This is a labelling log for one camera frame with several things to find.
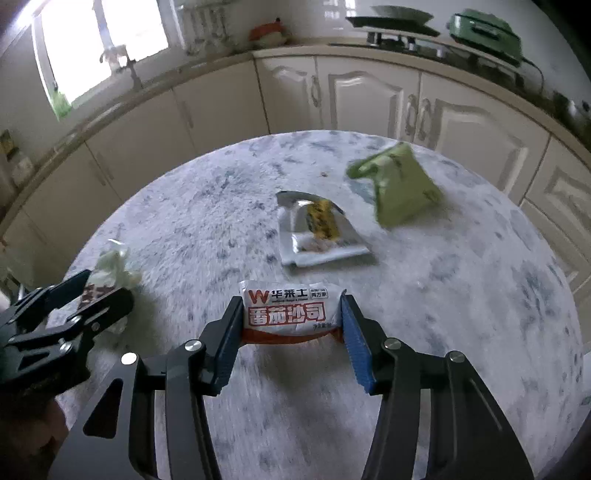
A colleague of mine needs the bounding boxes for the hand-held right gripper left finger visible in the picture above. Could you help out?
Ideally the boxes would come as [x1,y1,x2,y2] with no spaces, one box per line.
[46,295,245,480]

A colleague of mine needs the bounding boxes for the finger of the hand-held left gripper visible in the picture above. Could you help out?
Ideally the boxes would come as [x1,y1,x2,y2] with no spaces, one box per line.
[9,287,135,366]
[17,269,92,320]

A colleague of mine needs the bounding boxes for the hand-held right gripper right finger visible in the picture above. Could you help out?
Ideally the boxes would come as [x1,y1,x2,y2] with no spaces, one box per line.
[339,294,550,480]

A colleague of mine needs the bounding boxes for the brown white candy wrapper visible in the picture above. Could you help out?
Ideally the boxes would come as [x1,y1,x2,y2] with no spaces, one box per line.
[80,281,117,311]

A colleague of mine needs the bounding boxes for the white red sauce packet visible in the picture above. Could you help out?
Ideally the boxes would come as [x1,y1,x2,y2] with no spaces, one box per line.
[238,278,348,345]

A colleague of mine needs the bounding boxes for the person's left hand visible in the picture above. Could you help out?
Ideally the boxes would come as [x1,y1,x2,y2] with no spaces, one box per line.
[25,396,70,463]

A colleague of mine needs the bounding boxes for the white crumpled plastic bag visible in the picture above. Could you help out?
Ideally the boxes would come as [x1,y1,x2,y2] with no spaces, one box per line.
[93,238,142,290]

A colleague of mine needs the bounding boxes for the silver opened snack wrapper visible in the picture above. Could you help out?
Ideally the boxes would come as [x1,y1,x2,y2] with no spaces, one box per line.
[275,188,373,268]

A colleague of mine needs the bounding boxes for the green snack packet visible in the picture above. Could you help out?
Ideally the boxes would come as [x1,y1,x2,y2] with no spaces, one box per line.
[345,141,445,230]

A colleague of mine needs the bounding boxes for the green plastic bottle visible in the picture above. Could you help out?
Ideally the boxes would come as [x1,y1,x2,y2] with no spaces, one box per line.
[50,87,73,117]

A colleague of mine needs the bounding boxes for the metal kitchen faucet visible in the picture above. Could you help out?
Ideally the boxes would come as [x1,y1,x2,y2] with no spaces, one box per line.
[98,43,142,89]

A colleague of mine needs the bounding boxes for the cream kitchen base cabinets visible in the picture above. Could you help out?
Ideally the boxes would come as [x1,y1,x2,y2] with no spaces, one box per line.
[0,43,591,297]

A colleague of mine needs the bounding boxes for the kitchen window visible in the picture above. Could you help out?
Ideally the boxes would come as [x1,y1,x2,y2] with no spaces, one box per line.
[31,0,170,121]

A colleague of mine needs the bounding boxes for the black gas stove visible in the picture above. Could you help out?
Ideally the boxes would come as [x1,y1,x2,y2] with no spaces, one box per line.
[329,31,463,59]

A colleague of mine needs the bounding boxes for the red orange container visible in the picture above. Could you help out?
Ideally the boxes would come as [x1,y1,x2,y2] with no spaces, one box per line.
[248,17,293,45]

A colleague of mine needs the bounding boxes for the black induction cooker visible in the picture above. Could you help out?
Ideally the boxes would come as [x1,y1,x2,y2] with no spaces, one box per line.
[345,15,440,38]

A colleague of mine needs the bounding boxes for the grey metal bowl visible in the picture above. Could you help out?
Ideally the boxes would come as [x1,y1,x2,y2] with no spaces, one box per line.
[370,4,435,25]

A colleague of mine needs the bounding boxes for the green electric cooking pot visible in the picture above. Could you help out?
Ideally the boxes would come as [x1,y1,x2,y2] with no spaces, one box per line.
[444,7,526,64]

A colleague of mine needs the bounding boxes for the wall utensil rack with ladles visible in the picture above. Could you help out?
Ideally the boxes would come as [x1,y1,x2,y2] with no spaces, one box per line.
[181,4,230,52]

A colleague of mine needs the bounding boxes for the black power cable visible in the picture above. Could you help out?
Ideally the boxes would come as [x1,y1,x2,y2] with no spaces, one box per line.
[521,56,546,94]

